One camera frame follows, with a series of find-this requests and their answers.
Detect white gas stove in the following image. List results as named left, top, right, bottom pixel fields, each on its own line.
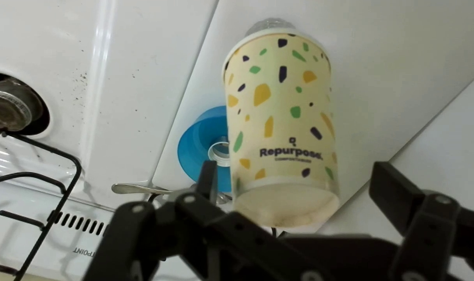
left=0, top=0, right=474, bottom=281

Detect speckled cream paper cup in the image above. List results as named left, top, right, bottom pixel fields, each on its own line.
left=221, top=27, right=341, bottom=230

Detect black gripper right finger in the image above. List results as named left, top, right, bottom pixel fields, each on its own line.
left=368, top=160, right=474, bottom=281

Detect black stove grate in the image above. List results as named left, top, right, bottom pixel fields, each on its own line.
left=0, top=121, right=84, bottom=281

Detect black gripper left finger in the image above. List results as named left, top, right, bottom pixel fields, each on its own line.
left=82, top=160, right=321, bottom=281

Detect round stove burner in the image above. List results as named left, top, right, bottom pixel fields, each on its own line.
left=0, top=71, right=53, bottom=137

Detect small blue bowl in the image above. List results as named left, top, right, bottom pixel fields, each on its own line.
left=176, top=104, right=233, bottom=194

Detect metal spoon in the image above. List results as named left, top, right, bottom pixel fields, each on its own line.
left=110, top=180, right=196, bottom=202

